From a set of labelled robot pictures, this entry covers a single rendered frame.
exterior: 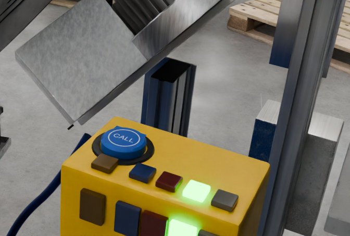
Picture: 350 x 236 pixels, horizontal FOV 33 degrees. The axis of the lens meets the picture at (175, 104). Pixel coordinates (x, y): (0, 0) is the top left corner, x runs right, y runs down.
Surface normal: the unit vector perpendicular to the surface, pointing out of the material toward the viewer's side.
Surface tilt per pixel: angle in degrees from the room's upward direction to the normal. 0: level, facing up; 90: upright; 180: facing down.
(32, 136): 0
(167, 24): 84
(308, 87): 90
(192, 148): 0
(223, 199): 0
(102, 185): 90
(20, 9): 53
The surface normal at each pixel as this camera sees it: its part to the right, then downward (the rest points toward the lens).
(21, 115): 0.10, -0.87
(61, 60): 0.24, -0.10
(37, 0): -0.56, -0.32
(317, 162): -0.38, 0.41
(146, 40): -0.52, 0.50
